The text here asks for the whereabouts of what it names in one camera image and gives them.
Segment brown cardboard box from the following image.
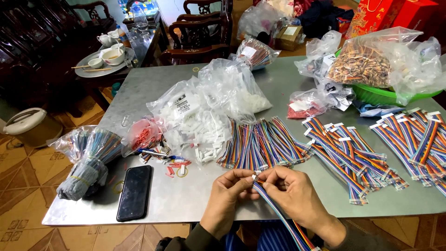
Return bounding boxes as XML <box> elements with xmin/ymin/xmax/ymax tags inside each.
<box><xmin>275</xmin><ymin>25</ymin><xmax>304</xmax><ymax>52</ymax></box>

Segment silver blue pen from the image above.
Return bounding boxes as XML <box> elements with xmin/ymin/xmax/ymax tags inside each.
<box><xmin>138</xmin><ymin>148</ymin><xmax>168</xmax><ymax>157</ymax></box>

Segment crumpled clear bags with labels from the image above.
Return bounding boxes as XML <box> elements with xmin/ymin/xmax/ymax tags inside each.
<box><xmin>294</xmin><ymin>30</ymin><xmax>356</xmax><ymax>112</ymax></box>

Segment person's blue striped trousers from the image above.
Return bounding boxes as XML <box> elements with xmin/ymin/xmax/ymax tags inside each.
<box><xmin>223</xmin><ymin>220</ymin><xmax>316</xmax><ymax>251</ymax></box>

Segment black smartphone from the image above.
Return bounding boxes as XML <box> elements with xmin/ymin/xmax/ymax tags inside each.
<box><xmin>116</xmin><ymin>165</ymin><xmax>153</xmax><ymax>222</ymax></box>

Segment bag of white connector housings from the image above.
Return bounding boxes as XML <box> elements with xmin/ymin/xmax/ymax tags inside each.
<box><xmin>146</xmin><ymin>76</ymin><xmax>233</xmax><ymax>166</ymax></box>

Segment glass top coffee table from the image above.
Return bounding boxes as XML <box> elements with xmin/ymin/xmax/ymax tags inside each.
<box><xmin>75</xmin><ymin>10</ymin><xmax>169</xmax><ymax>112</ymax></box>

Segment person's left hand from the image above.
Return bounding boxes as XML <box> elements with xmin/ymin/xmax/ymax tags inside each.
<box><xmin>200</xmin><ymin>169</ymin><xmax>261</xmax><ymax>241</ymax></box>

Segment dark wooden bench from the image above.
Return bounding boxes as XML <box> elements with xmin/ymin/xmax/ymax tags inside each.
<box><xmin>0</xmin><ymin>0</ymin><xmax>117</xmax><ymax>109</ymax></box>

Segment small bag of red parts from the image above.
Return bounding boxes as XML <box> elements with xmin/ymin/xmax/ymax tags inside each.
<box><xmin>287</xmin><ymin>89</ymin><xmax>330</xmax><ymax>120</ymax></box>

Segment bag of brown crimp terminals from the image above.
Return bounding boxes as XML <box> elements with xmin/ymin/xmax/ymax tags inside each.
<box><xmin>327</xmin><ymin>26</ymin><xmax>424</xmax><ymax>89</ymax></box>

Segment clear glass jug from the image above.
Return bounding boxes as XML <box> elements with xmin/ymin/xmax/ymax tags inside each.
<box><xmin>132</xmin><ymin>5</ymin><xmax>150</xmax><ymax>33</ymax></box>

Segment heap of bags and clothes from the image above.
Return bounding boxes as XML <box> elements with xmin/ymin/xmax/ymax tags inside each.
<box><xmin>237</xmin><ymin>0</ymin><xmax>355</xmax><ymax>44</ymax></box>

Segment person's right hand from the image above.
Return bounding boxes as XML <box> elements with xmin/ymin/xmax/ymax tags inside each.
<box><xmin>257</xmin><ymin>165</ymin><xmax>346</xmax><ymax>247</ymax></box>

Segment red gift boxes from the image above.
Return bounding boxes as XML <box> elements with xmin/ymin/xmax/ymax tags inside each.
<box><xmin>345</xmin><ymin>0</ymin><xmax>439</xmax><ymax>40</ymax></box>

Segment bag of red connector housings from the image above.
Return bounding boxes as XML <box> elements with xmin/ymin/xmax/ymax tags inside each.
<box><xmin>121</xmin><ymin>116</ymin><xmax>164</xmax><ymax>157</ymax></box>

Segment beige rice cooker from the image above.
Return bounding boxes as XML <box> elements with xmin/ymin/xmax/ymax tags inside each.
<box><xmin>3</xmin><ymin>107</ymin><xmax>64</xmax><ymax>148</ymax></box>

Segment green plastic basin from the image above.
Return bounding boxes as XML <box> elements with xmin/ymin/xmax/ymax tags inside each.
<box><xmin>334</xmin><ymin>49</ymin><xmax>444</xmax><ymax>107</ymax></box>

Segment rainbow ribbon cable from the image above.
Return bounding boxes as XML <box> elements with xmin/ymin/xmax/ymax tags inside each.
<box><xmin>252</xmin><ymin>174</ymin><xmax>321</xmax><ymax>251</ymax></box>

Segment clear bag beside basin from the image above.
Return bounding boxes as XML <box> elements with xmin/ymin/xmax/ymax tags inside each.
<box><xmin>388</xmin><ymin>36</ymin><xmax>446</xmax><ymax>106</ymax></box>

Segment blue plastic bag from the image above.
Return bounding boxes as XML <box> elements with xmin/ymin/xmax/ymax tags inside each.
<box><xmin>354</xmin><ymin>100</ymin><xmax>406</xmax><ymax>118</ymax></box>

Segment white teapot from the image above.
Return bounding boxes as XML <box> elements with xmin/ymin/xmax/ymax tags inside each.
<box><xmin>96</xmin><ymin>33</ymin><xmax>114</xmax><ymax>48</ymax></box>

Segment bag of rainbow cables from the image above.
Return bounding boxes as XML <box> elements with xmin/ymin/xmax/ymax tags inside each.
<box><xmin>228</xmin><ymin>38</ymin><xmax>281</xmax><ymax>71</ymax></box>

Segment large clear plastic bag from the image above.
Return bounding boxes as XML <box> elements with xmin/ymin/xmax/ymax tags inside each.
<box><xmin>197</xmin><ymin>57</ymin><xmax>273</xmax><ymax>123</ymax></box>

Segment heap of finished rainbow cables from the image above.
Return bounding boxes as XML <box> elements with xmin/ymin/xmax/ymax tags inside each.
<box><xmin>369</xmin><ymin>107</ymin><xmax>446</xmax><ymax>197</ymax></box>

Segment bag of bundled blue wires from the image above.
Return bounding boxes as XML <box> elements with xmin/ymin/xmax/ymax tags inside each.
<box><xmin>47</xmin><ymin>125</ymin><xmax>124</xmax><ymax>201</ymax></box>

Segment pile of rainbow cables with plugs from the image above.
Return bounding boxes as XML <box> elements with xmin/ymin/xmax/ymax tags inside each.
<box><xmin>301</xmin><ymin>116</ymin><xmax>410</xmax><ymax>205</ymax></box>

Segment scattered red and white connectors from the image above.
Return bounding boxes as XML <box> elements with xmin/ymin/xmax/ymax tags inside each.
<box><xmin>139</xmin><ymin>150</ymin><xmax>193</xmax><ymax>179</ymax></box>

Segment round metal tray with dishes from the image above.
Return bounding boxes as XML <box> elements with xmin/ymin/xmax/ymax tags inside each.
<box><xmin>74</xmin><ymin>43</ymin><xmax>136</xmax><ymax>78</ymax></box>

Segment dark wooden armchair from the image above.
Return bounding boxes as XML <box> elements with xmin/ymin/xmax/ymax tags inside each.
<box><xmin>160</xmin><ymin>0</ymin><xmax>234</xmax><ymax>66</ymax></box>

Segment pile of bare rainbow cables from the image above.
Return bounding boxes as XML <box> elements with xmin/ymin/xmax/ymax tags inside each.
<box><xmin>216</xmin><ymin>116</ymin><xmax>313</xmax><ymax>171</ymax></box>

